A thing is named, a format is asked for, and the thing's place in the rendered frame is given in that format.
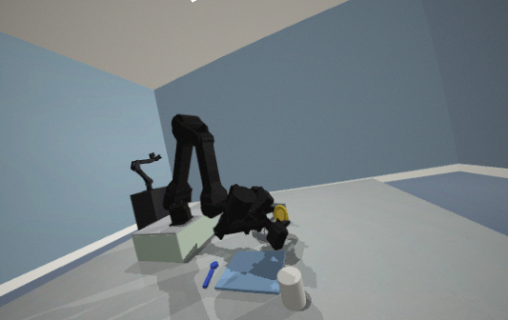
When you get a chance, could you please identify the yellow plate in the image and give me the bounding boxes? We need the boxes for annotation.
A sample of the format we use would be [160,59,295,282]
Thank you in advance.
[274,205,289,222]

